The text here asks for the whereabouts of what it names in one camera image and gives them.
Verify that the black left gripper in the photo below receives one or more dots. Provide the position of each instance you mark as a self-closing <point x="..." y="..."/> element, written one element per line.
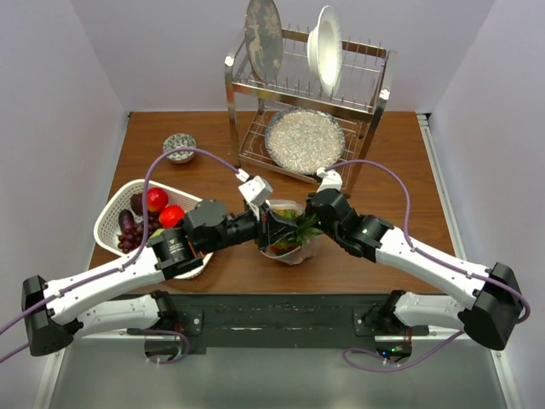
<point x="274" y="227"/>

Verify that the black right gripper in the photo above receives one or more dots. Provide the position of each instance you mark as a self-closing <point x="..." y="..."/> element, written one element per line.
<point x="309" y="208"/>

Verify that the fake pineapple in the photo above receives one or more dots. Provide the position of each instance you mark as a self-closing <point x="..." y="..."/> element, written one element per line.
<point x="307" y="228"/>

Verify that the clear zip top bag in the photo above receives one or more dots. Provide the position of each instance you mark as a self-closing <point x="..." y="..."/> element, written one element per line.
<point x="298" y="255"/>

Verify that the red fake apple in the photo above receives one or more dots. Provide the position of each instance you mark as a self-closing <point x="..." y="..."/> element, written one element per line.
<point x="156" y="199"/>

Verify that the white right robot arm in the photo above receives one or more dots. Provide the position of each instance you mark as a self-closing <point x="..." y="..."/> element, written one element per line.
<point x="483" y="302"/>

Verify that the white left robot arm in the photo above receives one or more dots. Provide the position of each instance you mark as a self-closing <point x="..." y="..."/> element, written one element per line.
<point x="61" y="310"/>

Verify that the red fake tomato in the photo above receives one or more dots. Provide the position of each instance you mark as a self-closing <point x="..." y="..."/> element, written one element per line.
<point x="171" y="215"/>

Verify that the green fake cabbage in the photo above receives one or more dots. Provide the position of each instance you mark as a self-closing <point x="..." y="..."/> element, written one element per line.
<point x="156" y="233"/>

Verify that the dark purple fake fruit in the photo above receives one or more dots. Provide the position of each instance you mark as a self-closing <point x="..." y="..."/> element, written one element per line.
<point x="138" y="203"/>

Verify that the fake purple grapes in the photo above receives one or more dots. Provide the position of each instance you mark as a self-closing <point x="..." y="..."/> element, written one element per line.
<point x="130" y="242"/>

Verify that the fake purple eggplant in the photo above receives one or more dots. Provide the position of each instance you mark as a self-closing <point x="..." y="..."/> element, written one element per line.
<point x="126" y="221"/>

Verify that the speckled blue rim plate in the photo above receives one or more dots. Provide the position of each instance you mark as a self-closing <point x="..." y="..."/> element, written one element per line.
<point x="302" y="140"/>

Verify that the metal dish rack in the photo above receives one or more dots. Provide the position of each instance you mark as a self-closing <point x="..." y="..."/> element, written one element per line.
<point x="358" y="105"/>

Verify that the small patterned bowl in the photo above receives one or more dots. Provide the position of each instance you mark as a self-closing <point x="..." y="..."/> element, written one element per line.
<point x="179" y="140"/>

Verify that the white deep plate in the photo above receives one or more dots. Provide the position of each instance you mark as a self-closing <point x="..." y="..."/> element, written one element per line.
<point x="324" y="50"/>

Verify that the white plastic basket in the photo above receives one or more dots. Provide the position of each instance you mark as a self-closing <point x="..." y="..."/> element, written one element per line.
<point x="107" y="228"/>

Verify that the grey reindeer plate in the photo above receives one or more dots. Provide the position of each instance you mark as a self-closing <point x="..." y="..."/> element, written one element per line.
<point x="264" y="39"/>

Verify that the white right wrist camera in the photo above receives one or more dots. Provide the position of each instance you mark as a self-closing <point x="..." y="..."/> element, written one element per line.
<point x="330" y="179"/>

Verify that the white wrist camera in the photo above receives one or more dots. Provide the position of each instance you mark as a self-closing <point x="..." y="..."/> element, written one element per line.
<point x="256" y="191"/>
<point x="330" y="179"/>

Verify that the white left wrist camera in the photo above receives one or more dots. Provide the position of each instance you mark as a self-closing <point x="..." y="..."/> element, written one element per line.
<point x="256" y="191"/>

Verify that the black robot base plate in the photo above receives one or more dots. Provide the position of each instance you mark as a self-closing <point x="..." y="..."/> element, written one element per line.
<point x="280" y="321"/>

